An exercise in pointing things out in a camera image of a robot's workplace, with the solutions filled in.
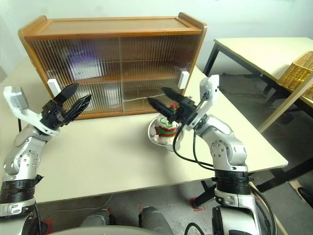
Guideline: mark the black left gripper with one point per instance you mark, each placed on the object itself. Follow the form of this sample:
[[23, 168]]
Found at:
[[52, 115]]

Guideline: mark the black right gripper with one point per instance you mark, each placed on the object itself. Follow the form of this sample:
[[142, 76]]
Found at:
[[187, 111]]

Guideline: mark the ribbed clear sliding door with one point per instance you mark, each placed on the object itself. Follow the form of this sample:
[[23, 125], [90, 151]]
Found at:
[[156, 58], [80, 95]]

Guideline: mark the white red green plush toy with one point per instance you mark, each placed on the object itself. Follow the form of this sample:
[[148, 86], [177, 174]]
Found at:
[[166, 129]]

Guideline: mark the purple tissue pack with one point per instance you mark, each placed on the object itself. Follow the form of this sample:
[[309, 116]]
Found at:
[[84, 57]]

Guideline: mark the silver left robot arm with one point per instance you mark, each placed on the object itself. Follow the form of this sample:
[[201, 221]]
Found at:
[[22, 156]]

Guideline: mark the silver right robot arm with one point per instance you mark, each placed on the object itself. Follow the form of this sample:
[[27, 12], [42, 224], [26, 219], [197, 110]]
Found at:
[[227, 147]]

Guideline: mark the brown wooden cabinet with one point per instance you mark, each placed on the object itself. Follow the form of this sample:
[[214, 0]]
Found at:
[[110, 25]]

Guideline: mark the white round bowl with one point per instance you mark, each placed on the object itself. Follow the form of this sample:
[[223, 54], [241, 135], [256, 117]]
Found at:
[[152, 133]]

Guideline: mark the black table leg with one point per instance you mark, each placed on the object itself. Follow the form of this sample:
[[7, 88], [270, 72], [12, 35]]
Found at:
[[203, 194]]

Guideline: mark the beige table black legs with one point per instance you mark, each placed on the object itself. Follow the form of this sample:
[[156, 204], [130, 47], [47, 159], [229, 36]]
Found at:
[[256, 54]]

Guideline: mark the grey rounded shape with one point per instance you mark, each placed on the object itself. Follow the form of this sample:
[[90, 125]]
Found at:
[[97, 216], [154, 218]]

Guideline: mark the yellow wicker basket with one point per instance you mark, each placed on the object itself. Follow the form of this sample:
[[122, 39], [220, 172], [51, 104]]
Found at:
[[298, 71]]

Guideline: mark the silver robot torso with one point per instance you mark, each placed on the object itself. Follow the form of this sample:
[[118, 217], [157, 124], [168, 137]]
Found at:
[[102, 231]]

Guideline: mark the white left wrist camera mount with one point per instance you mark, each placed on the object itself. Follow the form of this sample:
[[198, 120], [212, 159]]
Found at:
[[27, 115]]

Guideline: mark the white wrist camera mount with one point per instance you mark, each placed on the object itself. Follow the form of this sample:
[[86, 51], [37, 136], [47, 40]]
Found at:
[[214, 84], [27, 115]]

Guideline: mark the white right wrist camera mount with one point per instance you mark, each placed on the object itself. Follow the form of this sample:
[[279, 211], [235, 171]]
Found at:
[[214, 84]]

